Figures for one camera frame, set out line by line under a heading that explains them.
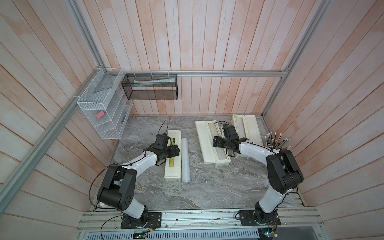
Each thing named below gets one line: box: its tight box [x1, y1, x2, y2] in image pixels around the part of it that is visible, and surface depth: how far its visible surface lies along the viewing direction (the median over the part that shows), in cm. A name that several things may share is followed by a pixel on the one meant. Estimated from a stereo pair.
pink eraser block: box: [95, 110, 106, 119], surface depth 84 cm
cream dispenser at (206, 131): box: [195, 120, 231, 168], surface depth 94 cm
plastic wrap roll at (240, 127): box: [235, 116, 246, 139], surface depth 107 cm
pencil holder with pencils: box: [264, 131, 291, 150], surface depth 92 cm
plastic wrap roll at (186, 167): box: [181, 137, 191, 183], surface depth 93 cm
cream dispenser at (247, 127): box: [231, 114, 264, 146], surface depth 106 cm
